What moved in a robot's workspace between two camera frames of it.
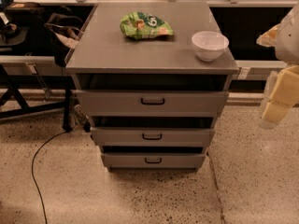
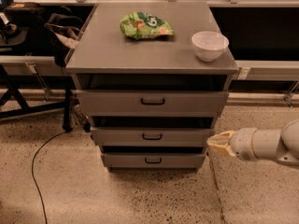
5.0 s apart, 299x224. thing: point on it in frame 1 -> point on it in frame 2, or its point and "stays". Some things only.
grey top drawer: x=151 y=104 stays
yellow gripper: x=289 y=39 -> x=242 y=144
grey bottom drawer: x=153 y=160 stays
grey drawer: x=153 y=136 stays
